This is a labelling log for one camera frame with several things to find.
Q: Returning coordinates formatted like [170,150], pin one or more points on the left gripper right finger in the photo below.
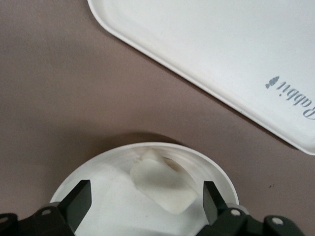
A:
[214,206]

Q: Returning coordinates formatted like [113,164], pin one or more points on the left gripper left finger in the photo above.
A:
[78,204]

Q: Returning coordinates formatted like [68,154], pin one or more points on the round cream plate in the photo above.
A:
[110,177]

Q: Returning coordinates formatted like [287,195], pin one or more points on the small white steamed bun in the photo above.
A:
[160,186]

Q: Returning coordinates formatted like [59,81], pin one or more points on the cream rabbit print tray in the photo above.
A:
[221,49]

